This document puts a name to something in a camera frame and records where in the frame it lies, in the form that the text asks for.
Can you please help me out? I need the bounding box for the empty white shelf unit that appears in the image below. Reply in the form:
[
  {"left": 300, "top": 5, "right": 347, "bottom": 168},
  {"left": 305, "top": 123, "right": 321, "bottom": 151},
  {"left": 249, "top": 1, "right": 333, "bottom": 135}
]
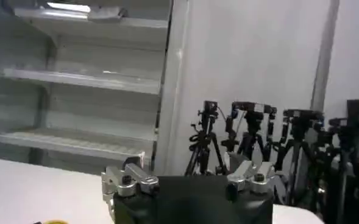
[{"left": 0, "top": 0, "right": 173, "bottom": 177}]

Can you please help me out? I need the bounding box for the black tripod with camera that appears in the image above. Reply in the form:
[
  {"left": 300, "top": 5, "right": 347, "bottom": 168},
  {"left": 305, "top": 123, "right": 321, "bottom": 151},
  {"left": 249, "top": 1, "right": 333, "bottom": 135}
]
[
  {"left": 221, "top": 101, "right": 278, "bottom": 172},
  {"left": 184, "top": 100, "right": 229, "bottom": 177},
  {"left": 318, "top": 117, "right": 359, "bottom": 224},
  {"left": 272, "top": 108, "right": 325, "bottom": 208}
]

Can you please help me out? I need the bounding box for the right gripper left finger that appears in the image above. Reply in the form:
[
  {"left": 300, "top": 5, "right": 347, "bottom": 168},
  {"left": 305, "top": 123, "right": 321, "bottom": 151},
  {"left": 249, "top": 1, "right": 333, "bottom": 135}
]
[{"left": 101, "top": 152, "right": 160, "bottom": 201}]

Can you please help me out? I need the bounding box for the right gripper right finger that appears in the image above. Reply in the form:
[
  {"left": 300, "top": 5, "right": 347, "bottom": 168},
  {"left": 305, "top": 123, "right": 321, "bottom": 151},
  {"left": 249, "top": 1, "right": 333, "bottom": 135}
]
[{"left": 226, "top": 151, "right": 277, "bottom": 201}]

